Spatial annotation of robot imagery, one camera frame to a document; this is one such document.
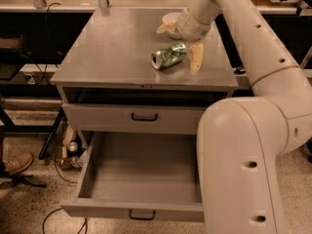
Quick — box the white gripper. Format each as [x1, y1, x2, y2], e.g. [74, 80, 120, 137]
[156, 9, 211, 74]

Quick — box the crushed green soda can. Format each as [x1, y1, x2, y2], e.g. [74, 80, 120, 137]
[149, 41, 187, 70]

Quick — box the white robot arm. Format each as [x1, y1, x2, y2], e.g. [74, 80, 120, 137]
[159, 0, 312, 234]

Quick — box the grey drawer cabinet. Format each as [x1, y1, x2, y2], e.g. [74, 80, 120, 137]
[52, 8, 238, 147]

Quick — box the closed grey top drawer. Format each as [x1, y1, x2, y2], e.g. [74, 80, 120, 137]
[62, 103, 204, 135]

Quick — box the open grey middle drawer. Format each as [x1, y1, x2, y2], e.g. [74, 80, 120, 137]
[60, 133, 204, 222]

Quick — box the white ceramic bowl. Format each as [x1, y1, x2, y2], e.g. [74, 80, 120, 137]
[162, 13, 181, 39]

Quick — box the small black device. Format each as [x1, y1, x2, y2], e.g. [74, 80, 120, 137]
[234, 66, 246, 75]

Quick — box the clutter pile beside cabinet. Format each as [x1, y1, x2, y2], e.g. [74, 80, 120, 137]
[55, 125, 87, 171]

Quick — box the long background workbench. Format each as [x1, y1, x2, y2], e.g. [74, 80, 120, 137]
[0, 0, 312, 83]

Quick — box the tan work boot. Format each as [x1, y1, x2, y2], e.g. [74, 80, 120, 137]
[3, 153, 33, 176]

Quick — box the black top drawer handle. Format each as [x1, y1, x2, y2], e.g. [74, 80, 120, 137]
[131, 113, 158, 122]

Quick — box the black drawer handle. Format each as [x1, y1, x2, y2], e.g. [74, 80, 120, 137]
[129, 209, 156, 221]
[131, 113, 158, 122]

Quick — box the black middle drawer handle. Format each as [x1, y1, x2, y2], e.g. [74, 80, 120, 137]
[129, 209, 156, 221]

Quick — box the black floor cable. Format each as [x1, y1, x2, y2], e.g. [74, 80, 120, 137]
[41, 207, 90, 234]

